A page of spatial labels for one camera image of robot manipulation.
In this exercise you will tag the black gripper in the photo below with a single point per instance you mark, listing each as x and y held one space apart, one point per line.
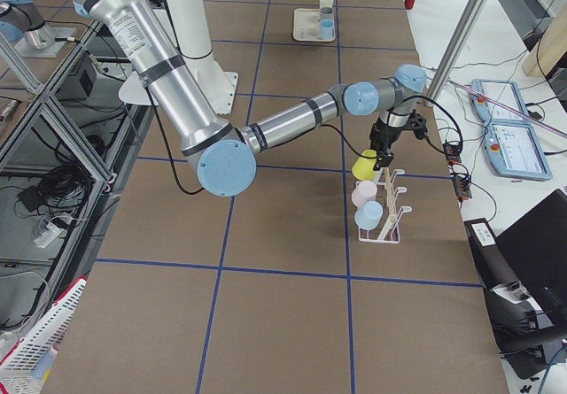
384 138

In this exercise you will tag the yellow plastic cup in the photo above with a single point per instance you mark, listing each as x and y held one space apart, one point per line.
363 167

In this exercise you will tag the pink plastic cup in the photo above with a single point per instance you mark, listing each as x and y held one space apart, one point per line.
364 192

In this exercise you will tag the light blue plastic cup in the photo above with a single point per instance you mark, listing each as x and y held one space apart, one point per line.
368 216

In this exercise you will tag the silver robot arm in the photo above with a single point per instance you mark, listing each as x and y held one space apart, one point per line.
222 155

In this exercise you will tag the cream plastic cup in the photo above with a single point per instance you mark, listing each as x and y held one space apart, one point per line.
326 3

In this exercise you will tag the grey plastic cup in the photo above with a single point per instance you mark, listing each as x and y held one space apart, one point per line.
326 13

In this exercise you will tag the cream plastic tray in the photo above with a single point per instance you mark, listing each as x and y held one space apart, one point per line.
306 25

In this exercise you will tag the long metal grabber stick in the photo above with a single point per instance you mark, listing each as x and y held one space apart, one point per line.
524 116

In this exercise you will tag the near blue teach pendant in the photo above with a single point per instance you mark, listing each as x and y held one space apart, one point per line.
514 151

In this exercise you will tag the blue teach pendant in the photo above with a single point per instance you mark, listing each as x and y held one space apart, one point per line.
506 92
514 151

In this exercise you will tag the far blue teach pendant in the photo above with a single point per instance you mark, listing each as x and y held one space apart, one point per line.
506 92

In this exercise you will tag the black laptop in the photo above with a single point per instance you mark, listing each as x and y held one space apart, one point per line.
535 249

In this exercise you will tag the white power strip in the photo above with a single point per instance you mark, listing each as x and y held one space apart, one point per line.
52 232

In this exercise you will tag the white plastic basket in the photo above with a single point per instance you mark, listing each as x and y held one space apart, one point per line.
27 365

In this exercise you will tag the white wire cup rack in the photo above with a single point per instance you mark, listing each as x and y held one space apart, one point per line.
388 229

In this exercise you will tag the aluminium frame post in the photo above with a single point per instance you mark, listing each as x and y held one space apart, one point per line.
460 35

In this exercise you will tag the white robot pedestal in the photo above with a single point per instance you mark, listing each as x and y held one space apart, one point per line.
193 39

